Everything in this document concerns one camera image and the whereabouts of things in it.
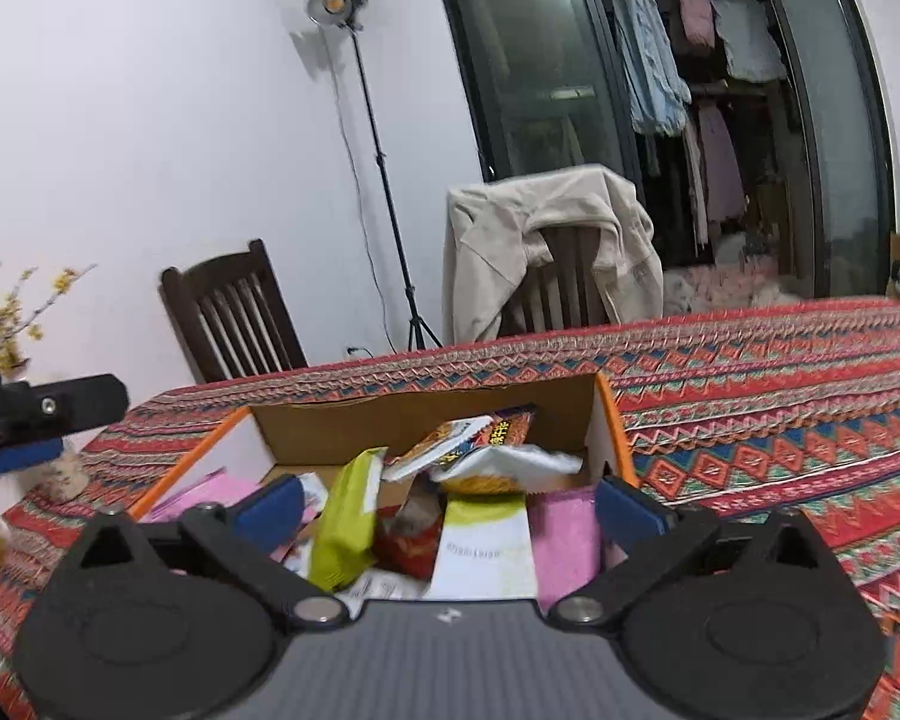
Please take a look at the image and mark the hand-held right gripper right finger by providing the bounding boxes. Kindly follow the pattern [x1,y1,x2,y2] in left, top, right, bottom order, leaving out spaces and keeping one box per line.
[551,474,845,629]

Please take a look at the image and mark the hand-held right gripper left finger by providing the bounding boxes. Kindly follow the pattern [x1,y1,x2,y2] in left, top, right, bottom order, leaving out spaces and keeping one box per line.
[60,474,350,627]

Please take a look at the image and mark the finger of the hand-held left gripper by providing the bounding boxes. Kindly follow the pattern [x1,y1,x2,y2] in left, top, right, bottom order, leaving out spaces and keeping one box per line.
[0,438,65,487]
[0,369,130,451]

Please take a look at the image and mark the pink snack packet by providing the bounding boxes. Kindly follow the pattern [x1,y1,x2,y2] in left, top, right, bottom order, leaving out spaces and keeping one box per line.
[150,469,254,526]
[529,486,605,601]

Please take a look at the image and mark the yellow-green snack packet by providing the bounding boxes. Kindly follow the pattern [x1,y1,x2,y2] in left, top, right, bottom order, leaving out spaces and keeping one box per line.
[307,448,389,592]

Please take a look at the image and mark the orange cardboard box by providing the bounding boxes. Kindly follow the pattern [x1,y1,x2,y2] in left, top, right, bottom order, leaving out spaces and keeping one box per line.
[131,373,640,602]

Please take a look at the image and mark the yellow cracker packet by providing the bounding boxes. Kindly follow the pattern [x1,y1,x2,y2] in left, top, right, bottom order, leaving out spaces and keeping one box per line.
[429,444,586,497]

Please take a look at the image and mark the red and silver snack packet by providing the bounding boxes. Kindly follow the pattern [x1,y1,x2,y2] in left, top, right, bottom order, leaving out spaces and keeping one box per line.
[375,516,443,582]

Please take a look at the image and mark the white and green snack packet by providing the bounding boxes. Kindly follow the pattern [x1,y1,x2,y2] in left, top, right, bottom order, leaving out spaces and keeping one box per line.
[429,491,539,602]

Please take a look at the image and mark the floral ceramic vase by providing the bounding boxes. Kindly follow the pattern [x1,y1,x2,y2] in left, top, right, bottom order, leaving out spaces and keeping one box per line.
[30,441,91,500]

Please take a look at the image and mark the yellow flower branches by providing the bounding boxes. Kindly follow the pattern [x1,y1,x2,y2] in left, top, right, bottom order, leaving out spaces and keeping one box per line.
[0,221,98,372]

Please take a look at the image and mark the red black yellow snack packet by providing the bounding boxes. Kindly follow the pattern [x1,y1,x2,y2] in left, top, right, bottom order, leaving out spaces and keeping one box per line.
[382,405,537,482]

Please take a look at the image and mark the dark wooden chair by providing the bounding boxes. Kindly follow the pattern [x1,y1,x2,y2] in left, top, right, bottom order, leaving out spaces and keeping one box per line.
[159,238,308,385]

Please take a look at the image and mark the wooden chair under jacket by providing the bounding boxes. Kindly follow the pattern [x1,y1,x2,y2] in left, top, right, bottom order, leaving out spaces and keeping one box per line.
[499,225,616,335]

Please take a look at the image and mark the pile of pale fabric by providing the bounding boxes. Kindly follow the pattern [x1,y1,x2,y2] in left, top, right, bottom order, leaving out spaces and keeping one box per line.
[664,240,811,312]

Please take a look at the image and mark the beige jacket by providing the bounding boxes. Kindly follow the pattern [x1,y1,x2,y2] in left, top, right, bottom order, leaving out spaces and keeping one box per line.
[444,163,665,344]

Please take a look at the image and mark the studio light stand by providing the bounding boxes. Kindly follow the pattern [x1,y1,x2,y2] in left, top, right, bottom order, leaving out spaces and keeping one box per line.
[304,0,445,355]

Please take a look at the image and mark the hanging lilac dress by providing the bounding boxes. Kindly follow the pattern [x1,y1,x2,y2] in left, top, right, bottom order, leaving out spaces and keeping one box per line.
[696,101,748,222]

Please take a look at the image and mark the dark framed glass door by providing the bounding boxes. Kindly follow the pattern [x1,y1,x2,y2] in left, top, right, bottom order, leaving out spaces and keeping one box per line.
[431,0,897,302]

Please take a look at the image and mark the hanging blue shirt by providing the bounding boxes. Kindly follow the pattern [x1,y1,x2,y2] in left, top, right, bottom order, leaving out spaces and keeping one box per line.
[611,0,691,137]

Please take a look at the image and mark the hanging white garment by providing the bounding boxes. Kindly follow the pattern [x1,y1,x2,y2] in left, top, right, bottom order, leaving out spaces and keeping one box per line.
[709,0,788,83]

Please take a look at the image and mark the hanging pink garment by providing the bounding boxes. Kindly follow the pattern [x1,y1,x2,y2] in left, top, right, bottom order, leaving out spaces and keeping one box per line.
[676,0,718,53]

